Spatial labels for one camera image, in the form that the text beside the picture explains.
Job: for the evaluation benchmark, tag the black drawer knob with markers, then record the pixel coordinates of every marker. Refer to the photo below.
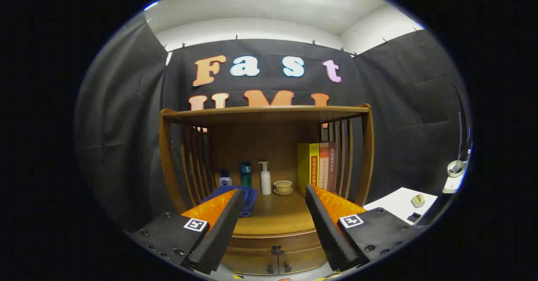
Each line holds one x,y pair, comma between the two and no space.
277,250

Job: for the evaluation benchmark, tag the thick yellow book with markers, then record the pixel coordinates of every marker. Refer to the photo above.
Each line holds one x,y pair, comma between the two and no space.
304,167

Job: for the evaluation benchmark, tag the small white bottle blue cap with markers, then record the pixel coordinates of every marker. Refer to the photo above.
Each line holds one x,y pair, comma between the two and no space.
225,181

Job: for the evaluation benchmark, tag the white pump bottle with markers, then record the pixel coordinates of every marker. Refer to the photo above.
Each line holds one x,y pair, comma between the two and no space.
265,184

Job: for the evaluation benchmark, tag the beige lidded tea bowl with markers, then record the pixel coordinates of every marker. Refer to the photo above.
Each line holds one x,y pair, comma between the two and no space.
283,186

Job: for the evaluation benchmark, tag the wooden countertop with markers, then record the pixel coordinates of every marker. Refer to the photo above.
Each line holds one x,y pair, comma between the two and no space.
273,213

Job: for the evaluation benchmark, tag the brown book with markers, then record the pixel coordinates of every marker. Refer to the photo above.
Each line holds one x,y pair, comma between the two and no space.
332,167

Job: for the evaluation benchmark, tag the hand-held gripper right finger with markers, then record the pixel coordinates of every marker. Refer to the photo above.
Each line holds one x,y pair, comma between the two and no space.
328,230

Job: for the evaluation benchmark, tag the pale tape roll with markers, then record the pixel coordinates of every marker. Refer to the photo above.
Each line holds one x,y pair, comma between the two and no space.
418,200

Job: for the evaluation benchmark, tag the white desk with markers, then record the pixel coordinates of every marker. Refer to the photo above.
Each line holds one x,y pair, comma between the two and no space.
453,185

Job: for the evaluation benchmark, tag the white side cabinet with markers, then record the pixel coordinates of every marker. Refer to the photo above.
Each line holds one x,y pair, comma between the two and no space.
395,203

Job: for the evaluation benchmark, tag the teal bottle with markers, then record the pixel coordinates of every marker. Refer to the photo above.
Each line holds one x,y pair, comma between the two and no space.
246,176

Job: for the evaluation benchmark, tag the white bowl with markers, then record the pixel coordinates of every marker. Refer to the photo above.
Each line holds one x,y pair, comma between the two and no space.
456,168

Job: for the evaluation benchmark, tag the cream and orange book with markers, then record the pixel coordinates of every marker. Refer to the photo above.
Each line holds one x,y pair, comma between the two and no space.
323,167

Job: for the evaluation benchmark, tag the folded blue towel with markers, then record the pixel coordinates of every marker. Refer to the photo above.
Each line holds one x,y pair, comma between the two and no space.
250,201

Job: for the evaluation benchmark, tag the wooden cabinet with slatted sides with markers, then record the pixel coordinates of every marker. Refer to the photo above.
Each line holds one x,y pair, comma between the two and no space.
269,146

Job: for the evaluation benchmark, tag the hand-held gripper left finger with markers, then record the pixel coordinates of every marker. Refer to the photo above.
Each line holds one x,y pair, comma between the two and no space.
222,230

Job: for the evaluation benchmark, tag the wooden drawer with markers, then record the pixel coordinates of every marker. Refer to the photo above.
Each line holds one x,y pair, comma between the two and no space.
256,243

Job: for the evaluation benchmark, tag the small black door knob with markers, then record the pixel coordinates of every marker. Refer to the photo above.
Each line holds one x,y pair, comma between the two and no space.
287,267
269,268

